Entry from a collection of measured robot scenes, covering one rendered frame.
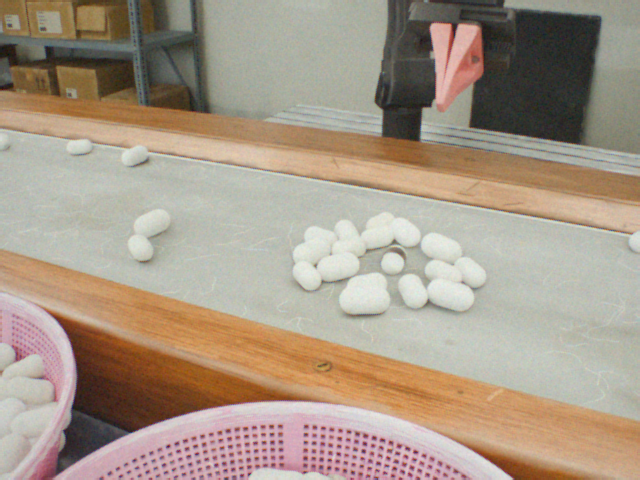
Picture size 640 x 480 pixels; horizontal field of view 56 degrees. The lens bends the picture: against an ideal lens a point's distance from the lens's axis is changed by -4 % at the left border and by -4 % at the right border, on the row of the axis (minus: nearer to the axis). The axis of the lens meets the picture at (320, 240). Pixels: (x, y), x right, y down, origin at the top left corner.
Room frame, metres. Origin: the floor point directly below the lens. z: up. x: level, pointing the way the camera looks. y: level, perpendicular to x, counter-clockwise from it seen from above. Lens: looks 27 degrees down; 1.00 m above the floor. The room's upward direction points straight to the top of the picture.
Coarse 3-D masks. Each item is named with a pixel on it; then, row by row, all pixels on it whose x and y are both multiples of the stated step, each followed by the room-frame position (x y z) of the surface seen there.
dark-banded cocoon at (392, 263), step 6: (396, 246) 0.47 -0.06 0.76; (384, 258) 0.45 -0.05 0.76; (390, 258) 0.45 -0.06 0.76; (396, 258) 0.45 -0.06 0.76; (384, 264) 0.45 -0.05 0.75; (390, 264) 0.44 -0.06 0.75; (396, 264) 0.44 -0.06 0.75; (402, 264) 0.45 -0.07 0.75; (384, 270) 0.45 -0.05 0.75; (390, 270) 0.44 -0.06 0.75; (396, 270) 0.44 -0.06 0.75
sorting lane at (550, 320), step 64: (0, 192) 0.63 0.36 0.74; (64, 192) 0.63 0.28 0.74; (128, 192) 0.63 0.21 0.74; (192, 192) 0.63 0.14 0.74; (256, 192) 0.63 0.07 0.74; (320, 192) 0.63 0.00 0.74; (384, 192) 0.62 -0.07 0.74; (64, 256) 0.48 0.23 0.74; (128, 256) 0.48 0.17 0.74; (192, 256) 0.48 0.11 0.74; (256, 256) 0.48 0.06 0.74; (512, 256) 0.48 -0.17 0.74; (576, 256) 0.48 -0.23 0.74; (256, 320) 0.38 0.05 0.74; (320, 320) 0.38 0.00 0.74; (384, 320) 0.38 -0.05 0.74; (448, 320) 0.38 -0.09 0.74; (512, 320) 0.38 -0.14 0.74; (576, 320) 0.38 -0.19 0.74; (512, 384) 0.31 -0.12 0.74; (576, 384) 0.31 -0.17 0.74
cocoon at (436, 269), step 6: (432, 264) 0.44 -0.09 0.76; (438, 264) 0.43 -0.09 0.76; (444, 264) 0.43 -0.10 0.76; (426, 270) 0.44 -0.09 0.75; (432, 270) 0.43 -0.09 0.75; (438, 270) 0.43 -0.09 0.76; (444, 270) 0.43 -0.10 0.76; (450, 270) 0.43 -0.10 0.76; (456, 270) 0.43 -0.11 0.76; (432, 276) 0.43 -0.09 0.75; (438, 276) 0.43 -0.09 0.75; (444, 276) 0.42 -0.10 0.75; (450, 276) 0.42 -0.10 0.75; (456, 276) 0.42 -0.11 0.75
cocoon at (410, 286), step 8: (400, 280) 0.42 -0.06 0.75; (408, 280) 0.41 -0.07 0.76; (416, 280) 0.41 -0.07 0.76; (400, 288) 0.41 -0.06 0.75; (408, 288) 0.40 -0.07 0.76; (416, 288) 0.40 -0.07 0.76; (424, 288) 0.40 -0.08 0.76; (408, 296) 0.40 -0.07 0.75; (416, 296) 0.39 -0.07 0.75; (424, 296) 0.40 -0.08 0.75; (408, 304) 0.40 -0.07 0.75; (416, 304) 0.39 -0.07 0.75
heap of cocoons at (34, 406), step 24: (0, 360) 0.33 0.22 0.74; (24, 360) 0.33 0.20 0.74; (0, 384) 0.30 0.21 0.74; (24, 384) 0.30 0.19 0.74; (48, 384) 0.31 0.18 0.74; (0, 408) 0.28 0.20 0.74; (24, 408) 0.29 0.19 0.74; (48, 408) 0.28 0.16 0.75; (0, 432) 0.26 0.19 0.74; (24, 432) 0.26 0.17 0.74; (0, 456) 0.24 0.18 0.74; (24, 456) 0.25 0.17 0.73
